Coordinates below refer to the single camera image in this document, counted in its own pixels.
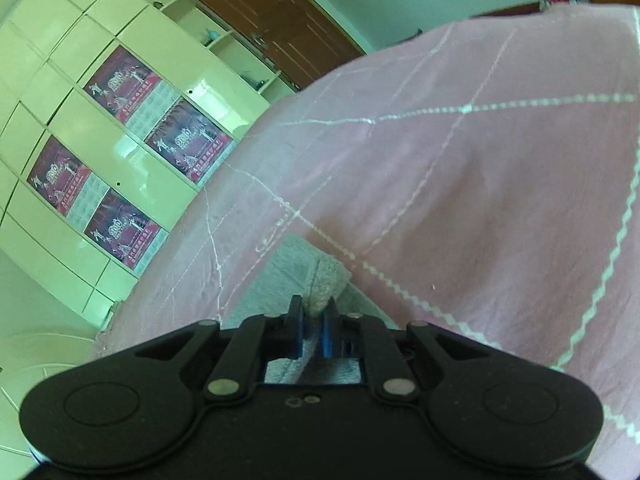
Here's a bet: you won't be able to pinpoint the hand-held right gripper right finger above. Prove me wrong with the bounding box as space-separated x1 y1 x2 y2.
322 296 493 407

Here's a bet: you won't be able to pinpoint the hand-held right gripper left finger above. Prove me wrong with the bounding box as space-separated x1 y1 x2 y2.
132 295 306 407

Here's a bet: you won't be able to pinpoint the grey pants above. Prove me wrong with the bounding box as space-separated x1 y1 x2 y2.
219 233 398 387

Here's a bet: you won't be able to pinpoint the red calendar poster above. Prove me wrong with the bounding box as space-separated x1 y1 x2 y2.
144 97 237 187
83 190 169 277
82 45 177 134
26 135 112 232

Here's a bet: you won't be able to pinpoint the pink checked bed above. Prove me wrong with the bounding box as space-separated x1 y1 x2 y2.
92 2 640 480

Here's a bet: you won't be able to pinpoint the white glossy wardrobe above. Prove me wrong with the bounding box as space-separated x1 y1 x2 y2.
0 0 272 333

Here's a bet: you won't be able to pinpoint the white corner shelf unit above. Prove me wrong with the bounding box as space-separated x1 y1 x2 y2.
159 0 284 107

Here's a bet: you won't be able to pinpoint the brown wooden door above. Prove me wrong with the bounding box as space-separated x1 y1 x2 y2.
164 0 367 95

